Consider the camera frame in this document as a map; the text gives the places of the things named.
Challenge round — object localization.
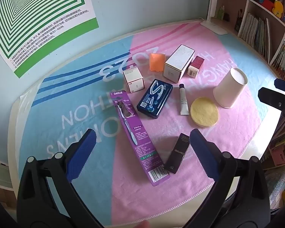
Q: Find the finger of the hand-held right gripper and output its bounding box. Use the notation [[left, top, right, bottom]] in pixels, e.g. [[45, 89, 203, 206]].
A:
[[258, 87, 285, 111], [274, 78, 285, 92]]

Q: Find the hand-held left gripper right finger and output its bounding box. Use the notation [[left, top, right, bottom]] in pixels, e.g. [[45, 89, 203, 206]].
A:
[[180, 128, 271, 228]]

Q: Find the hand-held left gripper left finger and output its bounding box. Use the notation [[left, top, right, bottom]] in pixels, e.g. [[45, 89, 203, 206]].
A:
[[17, 128, 105, 228]]

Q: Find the black lipstick box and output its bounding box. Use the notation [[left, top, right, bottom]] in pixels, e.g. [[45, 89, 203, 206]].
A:
[[163, 133, 191, 174]]

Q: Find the round yellow sponge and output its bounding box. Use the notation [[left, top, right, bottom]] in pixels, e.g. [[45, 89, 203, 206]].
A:
[[190, 97, 219, 127]]

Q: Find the pale paper cup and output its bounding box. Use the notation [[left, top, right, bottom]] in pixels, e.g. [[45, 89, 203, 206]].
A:
[[213, 67, 248, 108]]

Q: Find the white cream tube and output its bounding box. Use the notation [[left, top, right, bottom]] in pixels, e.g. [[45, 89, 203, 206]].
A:
[[179, 84, 190, 116]]

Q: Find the purple toothbrush package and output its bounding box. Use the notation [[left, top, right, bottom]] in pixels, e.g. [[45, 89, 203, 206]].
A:
[[110, 90, 169, 187]]

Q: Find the dark blue gum case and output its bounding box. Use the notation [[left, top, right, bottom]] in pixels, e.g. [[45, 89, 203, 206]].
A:
[[136, 79, 173, 119]]

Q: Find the small red box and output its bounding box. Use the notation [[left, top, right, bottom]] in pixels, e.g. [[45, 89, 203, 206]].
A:
[[188, 56, 205, 78]]

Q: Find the white cube box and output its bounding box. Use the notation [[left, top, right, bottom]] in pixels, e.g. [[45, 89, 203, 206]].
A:
[[123, 68, 144, 93]]

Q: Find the tall white carton box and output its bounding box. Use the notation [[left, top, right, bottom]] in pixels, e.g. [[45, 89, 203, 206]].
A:
[[163, 44, 196, 83]]

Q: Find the orange sponge block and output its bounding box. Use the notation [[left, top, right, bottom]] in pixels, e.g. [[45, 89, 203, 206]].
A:
[[148, 53, 167, 72]]

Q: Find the pink storage basket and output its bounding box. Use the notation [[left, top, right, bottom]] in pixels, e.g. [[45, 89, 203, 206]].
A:
[[271, 147, 285, 167]]

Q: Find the pink and blue printed towel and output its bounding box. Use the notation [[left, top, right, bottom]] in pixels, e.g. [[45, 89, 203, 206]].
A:
[[18, 20, 279, 222]]

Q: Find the row of thin magazines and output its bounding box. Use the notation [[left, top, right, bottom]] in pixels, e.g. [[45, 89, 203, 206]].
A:
[[239, 12, 271, 62]]

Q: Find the swirl patterned storage bag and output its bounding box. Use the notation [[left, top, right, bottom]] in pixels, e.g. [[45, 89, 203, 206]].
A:
[[264, 167, 285, 196]]

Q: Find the red toy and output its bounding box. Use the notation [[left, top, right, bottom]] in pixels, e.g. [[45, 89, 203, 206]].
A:
[[259, 0, 276, 10]]

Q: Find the wooden bookshelf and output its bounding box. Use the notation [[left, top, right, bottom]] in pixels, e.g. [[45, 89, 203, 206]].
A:
[[212, 0, 285, 171]]

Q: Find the white desk lamp base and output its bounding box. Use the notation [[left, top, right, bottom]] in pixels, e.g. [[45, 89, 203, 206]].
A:
[[201, 0, 228, 35]]

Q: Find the green striped wall poster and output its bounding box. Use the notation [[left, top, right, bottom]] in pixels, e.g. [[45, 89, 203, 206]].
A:
[[0, 0, 100, 79]]

